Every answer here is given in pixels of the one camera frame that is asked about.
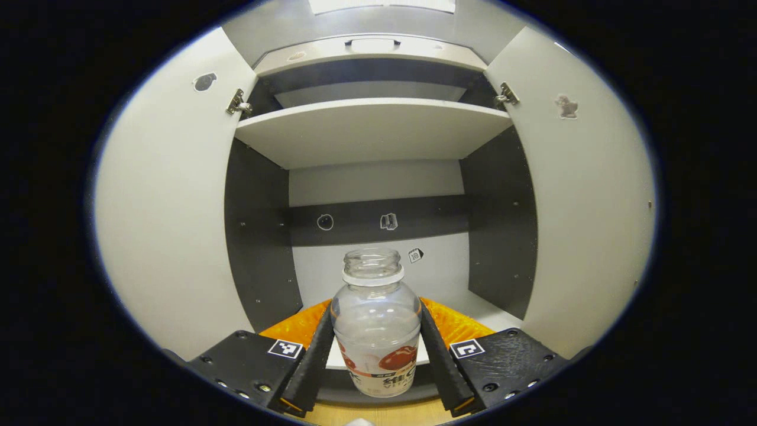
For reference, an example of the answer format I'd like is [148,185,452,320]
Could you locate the grey and beige cabinet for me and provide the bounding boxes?
[224,33,539,409]

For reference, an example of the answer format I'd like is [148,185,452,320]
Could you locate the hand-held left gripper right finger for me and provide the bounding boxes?
[419,297,571,417]

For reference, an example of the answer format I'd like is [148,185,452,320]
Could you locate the beige cabinet drawer front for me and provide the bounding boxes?
[253,34,489,78]

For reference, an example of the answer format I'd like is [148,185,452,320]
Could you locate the metal door hinge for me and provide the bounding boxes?
[225,89,254,117]
[494,82,520,108]

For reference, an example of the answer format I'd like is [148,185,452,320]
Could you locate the clear bottle with red label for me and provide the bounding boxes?
[330,248,423,398]

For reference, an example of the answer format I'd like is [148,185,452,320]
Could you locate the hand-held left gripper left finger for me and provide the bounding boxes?
[163,299,335,418]

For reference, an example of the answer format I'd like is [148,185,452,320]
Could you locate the beige cabinet door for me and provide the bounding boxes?
[93,27,258,362]
[484,25,657,360]

